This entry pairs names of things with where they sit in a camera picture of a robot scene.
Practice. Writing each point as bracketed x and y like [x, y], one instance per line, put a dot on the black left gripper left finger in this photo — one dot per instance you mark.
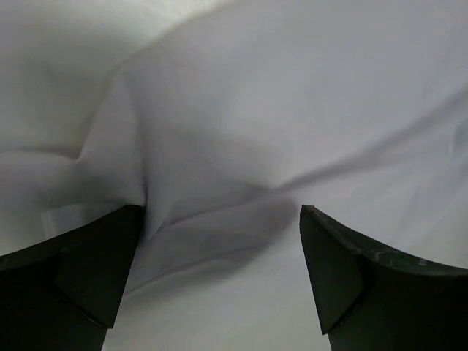
[64, 293]

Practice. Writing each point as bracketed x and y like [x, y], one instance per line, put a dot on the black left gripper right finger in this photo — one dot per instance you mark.
[372, 297]

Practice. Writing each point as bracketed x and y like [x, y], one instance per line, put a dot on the white t shirt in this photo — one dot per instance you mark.
[223, 125]

